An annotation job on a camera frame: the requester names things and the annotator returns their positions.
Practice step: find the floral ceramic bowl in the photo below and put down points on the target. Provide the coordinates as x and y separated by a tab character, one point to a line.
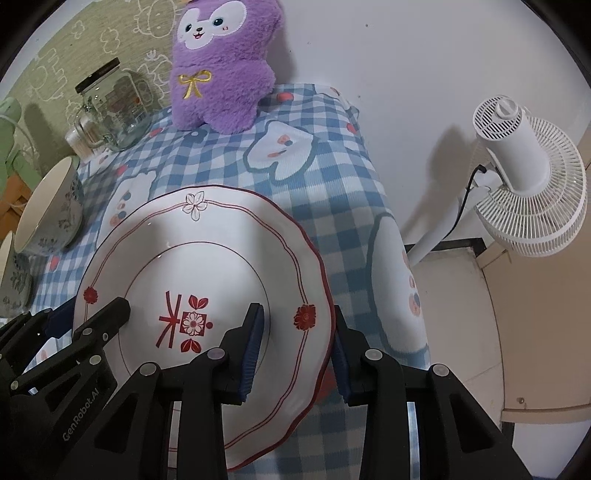
16	280
54	212

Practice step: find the beige round cabinet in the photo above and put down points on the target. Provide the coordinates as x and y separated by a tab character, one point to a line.
542	310

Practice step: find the toothpick holder jar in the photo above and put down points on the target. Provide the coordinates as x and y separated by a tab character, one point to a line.
78	136

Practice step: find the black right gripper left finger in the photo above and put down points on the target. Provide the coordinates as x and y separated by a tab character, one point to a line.
134	439

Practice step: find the purple plush toy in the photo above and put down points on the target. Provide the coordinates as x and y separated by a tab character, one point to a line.
219	70

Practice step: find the green patterned wall mat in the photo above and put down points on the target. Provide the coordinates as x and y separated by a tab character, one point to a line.
138	33

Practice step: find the blue checkered tablecloth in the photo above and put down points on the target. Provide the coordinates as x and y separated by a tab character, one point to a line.
306	153

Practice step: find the white plate red pattern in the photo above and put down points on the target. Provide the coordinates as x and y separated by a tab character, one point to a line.
190	263

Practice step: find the glass jar black lid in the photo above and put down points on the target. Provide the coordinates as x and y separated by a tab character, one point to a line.
112	113

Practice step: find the white standing fan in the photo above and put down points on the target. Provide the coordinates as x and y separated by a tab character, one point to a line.
528	185

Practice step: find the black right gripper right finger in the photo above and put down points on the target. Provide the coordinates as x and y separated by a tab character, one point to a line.
457	438

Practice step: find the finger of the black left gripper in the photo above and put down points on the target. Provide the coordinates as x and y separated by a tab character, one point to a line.
25	335
87	346

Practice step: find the green desk fan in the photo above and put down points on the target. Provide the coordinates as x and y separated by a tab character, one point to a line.
15	161

